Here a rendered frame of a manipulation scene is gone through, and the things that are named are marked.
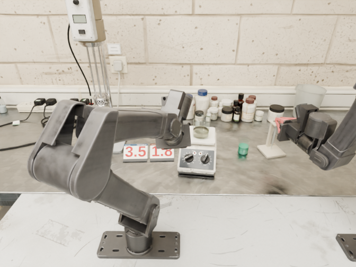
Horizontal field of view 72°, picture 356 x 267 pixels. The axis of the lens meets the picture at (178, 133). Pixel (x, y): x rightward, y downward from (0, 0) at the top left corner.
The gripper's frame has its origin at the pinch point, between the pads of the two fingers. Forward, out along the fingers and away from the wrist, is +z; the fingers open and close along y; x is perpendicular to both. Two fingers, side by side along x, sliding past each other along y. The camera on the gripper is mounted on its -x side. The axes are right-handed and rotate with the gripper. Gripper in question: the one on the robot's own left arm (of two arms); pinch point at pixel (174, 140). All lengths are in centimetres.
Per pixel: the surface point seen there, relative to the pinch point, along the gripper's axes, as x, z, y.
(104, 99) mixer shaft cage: -21.3, 14.7, 27.7
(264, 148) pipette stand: 3.2, 19.4, -34.2
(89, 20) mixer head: -40.3, -8.4, 24.3
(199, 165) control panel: 8.3, 5.5, -7.7
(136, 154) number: 2.2, 12.9, 15.5
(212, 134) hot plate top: -2.9, 11.6, -13.7
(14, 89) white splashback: -39, 39, 83
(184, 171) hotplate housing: 10.0, 6.0, -2.3
